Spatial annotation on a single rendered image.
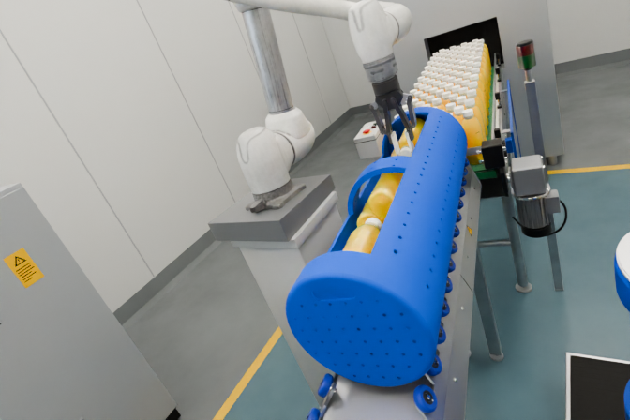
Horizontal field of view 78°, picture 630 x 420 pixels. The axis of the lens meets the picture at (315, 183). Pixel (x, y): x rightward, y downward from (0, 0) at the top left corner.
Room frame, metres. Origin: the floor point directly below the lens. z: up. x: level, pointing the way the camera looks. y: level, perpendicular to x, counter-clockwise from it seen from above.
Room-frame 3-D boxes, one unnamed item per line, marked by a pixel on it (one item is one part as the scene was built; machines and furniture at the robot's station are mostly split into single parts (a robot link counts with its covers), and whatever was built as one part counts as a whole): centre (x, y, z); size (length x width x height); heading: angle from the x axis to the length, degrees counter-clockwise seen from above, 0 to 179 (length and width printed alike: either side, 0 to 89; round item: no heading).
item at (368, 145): (1.70, -0.32, 1.05); 0.20 x 0.10 x 0.10; 149
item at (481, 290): (1.28, -0.49, 0.31); 0.06 x 0.06 x 0.63; 59
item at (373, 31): (1.13, -0.30, 1.54); 0.13 x 0.11 x 0.16; 140
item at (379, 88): (1.12, -0.29, 1.36); 0.08 x 0.07 x 0.09; 59
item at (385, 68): (1.12, -0.29, 1.43); 0.09 x 0.09 x 0.06
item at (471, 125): (1.41, -0.64, 1.00); 0.07 x 0.07 x 0.19
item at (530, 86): (1.52, -0.97, 0.55); 0.04 x 0.04 x 1.10; 59
